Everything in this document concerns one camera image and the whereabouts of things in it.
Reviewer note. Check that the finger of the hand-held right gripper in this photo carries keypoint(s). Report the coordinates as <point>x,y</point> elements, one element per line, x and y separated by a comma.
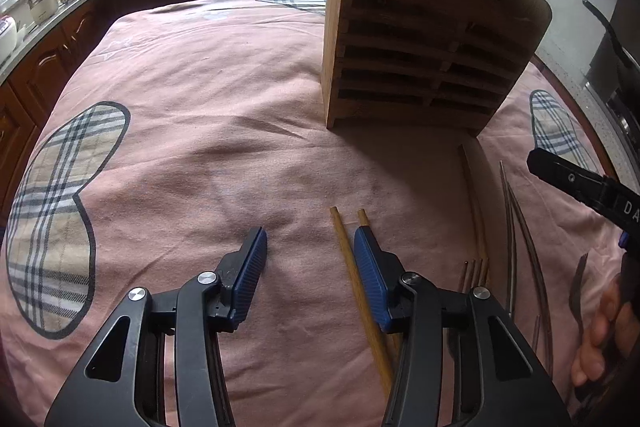
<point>565,177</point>

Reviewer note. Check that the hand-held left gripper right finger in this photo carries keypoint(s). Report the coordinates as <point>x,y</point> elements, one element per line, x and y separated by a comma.
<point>370,277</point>

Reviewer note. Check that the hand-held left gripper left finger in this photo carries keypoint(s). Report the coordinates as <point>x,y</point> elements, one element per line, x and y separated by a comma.
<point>250,277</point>

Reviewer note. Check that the wooden slatted utensil holder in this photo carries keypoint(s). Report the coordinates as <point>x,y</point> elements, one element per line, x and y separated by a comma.
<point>400,57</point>

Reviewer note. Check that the person's right hand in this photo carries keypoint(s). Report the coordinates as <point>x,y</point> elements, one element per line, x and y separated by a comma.
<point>602,322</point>

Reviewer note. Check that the gas stove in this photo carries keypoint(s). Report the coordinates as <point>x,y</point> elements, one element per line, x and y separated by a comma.
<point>622,107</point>

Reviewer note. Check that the black wok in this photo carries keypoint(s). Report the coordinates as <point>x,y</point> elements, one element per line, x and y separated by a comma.
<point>612,32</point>

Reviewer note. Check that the grey kitchen countertop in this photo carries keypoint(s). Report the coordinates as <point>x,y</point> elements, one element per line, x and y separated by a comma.
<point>75,7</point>

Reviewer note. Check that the pink and white rice cooker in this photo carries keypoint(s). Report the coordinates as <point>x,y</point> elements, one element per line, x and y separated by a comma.
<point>12,37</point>

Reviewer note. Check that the small white electric pot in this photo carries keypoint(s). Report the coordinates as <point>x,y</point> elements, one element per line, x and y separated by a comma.
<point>45,2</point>

